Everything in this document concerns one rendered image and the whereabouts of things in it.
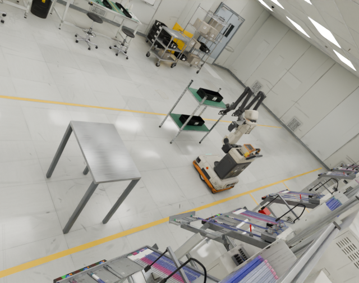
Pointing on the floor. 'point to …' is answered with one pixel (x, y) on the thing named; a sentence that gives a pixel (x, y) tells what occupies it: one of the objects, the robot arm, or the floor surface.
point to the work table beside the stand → (99, 161)
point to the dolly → (157, 35)
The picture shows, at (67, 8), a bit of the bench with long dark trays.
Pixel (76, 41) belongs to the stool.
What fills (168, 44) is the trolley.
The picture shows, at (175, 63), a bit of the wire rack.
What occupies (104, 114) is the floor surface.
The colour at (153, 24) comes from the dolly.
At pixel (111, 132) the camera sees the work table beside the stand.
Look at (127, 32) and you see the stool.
